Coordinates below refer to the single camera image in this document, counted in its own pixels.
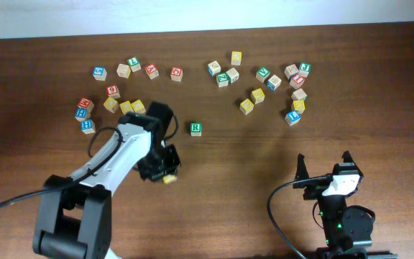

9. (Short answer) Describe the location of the yellow S block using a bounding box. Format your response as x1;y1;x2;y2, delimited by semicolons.
162;174;178;184
251;88;265;104

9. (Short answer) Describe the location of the green R block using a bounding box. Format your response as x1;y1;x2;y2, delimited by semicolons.
190;122;202;137

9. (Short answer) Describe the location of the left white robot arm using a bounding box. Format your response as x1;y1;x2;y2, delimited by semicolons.
32;101;180;259

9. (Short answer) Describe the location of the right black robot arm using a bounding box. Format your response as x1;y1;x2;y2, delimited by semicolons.
295;151;398;259

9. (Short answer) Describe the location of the blue L block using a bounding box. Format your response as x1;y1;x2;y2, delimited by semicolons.
285;111;301;126

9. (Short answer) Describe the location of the yellow O block right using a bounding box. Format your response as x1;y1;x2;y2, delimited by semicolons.
131;99;146;114

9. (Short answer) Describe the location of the yellow o block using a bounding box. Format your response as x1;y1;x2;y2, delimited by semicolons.
131;99;146;114
103;96;119;113

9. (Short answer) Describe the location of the yellow G block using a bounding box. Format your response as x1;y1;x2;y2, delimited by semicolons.
119;101;134;114

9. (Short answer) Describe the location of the plain block green side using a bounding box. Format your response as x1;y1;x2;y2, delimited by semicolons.
291;88;308;101

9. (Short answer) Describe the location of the yellow O block left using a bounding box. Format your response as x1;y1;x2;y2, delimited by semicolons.
103;96;119;113

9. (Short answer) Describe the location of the blue H block lower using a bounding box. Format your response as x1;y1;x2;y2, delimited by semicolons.
80;119;96;134

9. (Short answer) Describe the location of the blue h block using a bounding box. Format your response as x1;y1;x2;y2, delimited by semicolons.
75;107;91;122
80;119;96;134

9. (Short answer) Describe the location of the yellow E block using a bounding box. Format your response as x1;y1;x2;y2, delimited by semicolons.
239;99;254;115

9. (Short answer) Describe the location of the red Q block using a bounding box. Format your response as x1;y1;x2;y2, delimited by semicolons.
170;67;183;82

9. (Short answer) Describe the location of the red 6 block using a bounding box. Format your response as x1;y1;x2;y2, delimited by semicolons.
106;85;121;99

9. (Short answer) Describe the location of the red I block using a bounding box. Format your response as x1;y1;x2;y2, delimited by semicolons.
290;74;305;89

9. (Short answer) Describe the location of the red A block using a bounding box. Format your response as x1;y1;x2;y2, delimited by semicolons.
144;63;159;79

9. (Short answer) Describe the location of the blue H block upper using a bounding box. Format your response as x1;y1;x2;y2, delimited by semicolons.
75;107;91;122

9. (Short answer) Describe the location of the green J block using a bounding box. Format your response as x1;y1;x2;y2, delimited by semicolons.
298;63;312;78

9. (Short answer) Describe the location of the plain wooden block left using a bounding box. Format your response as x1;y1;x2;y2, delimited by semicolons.
116;63;132;78

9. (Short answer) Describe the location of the red M block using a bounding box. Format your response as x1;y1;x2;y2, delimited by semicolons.
78;98;94;113

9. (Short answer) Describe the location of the green Z block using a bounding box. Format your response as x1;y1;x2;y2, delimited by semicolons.
216;73;229;88

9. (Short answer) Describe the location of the plain block red blue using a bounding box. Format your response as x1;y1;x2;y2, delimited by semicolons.
284;64;299;80

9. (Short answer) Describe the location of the green L block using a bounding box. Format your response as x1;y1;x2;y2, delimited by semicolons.
127;56;141;73

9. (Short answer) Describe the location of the green V block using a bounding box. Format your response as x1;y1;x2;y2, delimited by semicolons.
256;66;270;83

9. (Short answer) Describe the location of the plain soccer ball block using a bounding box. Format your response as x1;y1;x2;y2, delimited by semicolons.
226;68;239;83

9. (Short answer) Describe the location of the blue S block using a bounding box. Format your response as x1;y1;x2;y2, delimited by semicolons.
93;66;107;81

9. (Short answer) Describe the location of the yellow block top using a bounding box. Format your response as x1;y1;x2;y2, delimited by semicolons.
231;51;242;65

